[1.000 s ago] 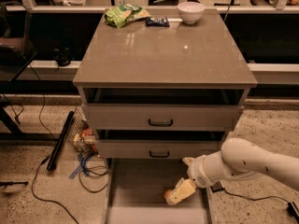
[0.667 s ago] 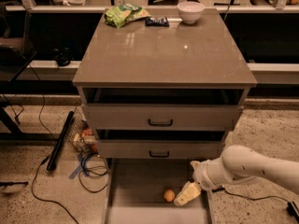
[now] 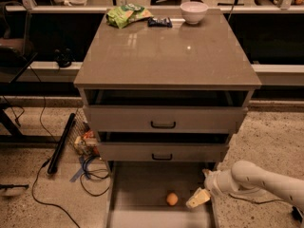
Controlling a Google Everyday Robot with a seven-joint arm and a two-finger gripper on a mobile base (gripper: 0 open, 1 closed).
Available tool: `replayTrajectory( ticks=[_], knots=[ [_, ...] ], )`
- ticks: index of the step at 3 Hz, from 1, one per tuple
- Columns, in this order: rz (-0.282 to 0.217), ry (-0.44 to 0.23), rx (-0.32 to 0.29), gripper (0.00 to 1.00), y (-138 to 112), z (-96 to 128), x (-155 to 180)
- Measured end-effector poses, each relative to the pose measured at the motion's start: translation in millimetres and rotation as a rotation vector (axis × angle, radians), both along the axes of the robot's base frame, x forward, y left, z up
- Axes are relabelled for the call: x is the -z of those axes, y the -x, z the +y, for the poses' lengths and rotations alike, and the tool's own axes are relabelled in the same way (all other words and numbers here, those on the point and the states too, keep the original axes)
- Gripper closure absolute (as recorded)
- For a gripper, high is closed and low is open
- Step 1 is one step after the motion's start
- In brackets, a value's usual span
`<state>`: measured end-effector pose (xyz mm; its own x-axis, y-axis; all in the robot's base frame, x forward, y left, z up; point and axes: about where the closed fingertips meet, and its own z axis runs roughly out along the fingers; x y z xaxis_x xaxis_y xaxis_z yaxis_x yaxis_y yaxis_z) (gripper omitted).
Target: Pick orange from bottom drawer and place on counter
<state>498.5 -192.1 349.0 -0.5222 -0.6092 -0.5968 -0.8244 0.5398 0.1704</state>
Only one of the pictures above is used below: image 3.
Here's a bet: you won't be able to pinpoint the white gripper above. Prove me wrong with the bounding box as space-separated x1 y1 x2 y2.
186 169 237 208

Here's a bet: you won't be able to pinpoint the orange fruit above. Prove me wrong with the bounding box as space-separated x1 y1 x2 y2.
166 193 179 206

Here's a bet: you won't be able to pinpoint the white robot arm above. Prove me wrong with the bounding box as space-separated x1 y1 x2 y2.
186 161 304 211

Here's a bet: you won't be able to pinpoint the bottom grey open drawer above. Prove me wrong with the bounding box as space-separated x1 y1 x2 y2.
106 161 216 228

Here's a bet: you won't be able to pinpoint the middle grey drawer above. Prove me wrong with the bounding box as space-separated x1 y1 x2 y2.
98 142 229 162

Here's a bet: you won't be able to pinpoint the grey drawer cabinet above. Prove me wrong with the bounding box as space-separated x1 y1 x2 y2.
73 7 263 163

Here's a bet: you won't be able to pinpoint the top grey drawer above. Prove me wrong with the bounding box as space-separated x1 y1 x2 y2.
84 105 247 134

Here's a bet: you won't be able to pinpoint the black plug right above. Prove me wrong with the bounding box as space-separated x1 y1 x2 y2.
292 206 303 222

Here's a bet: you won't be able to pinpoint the small colourful box clutter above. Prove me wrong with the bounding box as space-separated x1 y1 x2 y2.
73 130 99 156

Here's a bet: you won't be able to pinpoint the black long bar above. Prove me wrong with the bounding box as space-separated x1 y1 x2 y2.
47 113 76 175

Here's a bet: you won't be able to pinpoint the dark blue snack packet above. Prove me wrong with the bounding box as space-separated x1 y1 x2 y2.
147 18 172 28

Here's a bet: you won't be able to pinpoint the white bowl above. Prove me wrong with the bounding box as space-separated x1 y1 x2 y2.
180 1 209 25

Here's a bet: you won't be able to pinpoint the black headphones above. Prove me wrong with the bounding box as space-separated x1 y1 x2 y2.
54 48 74 68

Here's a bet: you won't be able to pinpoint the green snack bag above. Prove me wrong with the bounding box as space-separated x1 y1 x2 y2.
106 3 153 29

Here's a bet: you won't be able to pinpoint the blue cable coil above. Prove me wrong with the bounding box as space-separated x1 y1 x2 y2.
79 155 110 198

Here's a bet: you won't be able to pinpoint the black floor cable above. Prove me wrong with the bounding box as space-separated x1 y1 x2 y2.
30 158 82 228

